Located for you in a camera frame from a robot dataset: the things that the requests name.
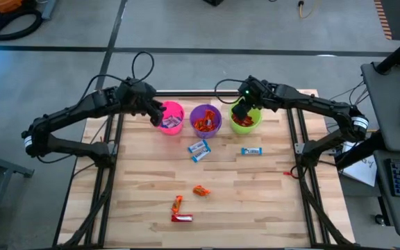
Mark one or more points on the white paper sheet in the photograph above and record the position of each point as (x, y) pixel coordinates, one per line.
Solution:
(361, 172)

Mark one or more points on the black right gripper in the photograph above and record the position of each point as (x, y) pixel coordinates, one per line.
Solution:
(253, 90)

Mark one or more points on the thick black stand pole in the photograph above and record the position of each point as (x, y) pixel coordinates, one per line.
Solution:
(359, 151)

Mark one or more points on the silver metal bracket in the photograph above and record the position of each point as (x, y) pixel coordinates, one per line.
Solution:
(299, 148)

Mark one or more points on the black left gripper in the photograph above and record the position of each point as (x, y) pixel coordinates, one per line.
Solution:
(142, 97)

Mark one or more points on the black floor box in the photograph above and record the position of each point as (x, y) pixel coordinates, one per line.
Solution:
(214, 1)

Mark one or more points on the pink plastic bucket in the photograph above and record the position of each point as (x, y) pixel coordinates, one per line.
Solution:
(179, 109)

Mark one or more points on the orange shop vacuum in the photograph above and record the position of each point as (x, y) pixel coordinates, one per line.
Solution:
(2, 4)

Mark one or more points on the black caster wheel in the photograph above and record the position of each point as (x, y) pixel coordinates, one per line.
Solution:
(380, 219)

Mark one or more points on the black aluminium frame rail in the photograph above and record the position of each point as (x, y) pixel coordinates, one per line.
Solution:
(105, 222)
(90, 222)
(193, 93)
(309, 222)
(321, 222)

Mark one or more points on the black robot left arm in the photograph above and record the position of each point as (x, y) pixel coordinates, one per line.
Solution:
(75, 109)

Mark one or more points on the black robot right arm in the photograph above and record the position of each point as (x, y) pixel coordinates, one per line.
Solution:
(311, 102)

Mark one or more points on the grey desk top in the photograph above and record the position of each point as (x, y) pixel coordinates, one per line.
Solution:
(391, 107)

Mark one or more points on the small red tag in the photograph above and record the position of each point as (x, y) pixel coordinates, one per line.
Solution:
(287, 173)

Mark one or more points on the blue white Hershey's bar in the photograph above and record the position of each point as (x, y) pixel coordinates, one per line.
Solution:
(198, 146)
(168, 123)
(251, 151)
(177, 119)
(201, 155)

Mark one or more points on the purple plastic bucket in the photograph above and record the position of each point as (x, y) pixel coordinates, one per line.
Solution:
(193, 119)

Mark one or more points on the green plastic bucket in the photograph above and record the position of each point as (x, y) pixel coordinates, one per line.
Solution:
(245, 130)

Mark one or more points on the grey vacuum nozzle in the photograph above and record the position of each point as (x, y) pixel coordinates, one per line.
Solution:
(49, 8)

